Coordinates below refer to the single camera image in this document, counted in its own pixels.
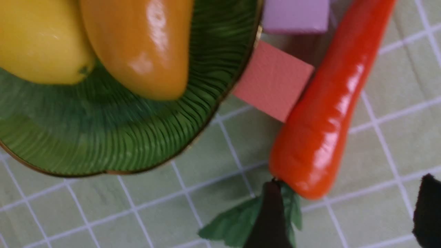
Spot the green leaf-shaped glass plate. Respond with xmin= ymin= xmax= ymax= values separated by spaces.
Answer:
xmin=1 ymin=0 xmax=264 ymax=178

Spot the orange carrot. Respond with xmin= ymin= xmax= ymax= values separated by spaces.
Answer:
xmin=198 ymin=0 xmax=397 ymax=248

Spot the lilac foam cube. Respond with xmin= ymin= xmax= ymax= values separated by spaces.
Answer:
xmin=262 ymin=0 xmax=330 ymax=34

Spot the orange yellow mango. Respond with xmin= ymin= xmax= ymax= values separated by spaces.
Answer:
xmin=79 ymin=0 xmax=194 ymax=101

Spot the pink foam cube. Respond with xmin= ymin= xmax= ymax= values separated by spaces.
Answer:
xmin=233 ymin=41 xmax=314 ymax=122

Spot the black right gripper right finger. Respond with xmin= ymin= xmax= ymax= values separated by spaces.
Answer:
xmin=412 ymin=173 xmax=441 ymax=248

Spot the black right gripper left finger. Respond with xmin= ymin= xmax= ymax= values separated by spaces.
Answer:
xmin=244 ymin=180 xmax=293 ymax=248

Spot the yellow lemon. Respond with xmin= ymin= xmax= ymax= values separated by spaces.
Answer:
xmin=0 ymin=0 xmax=96 ymax=85

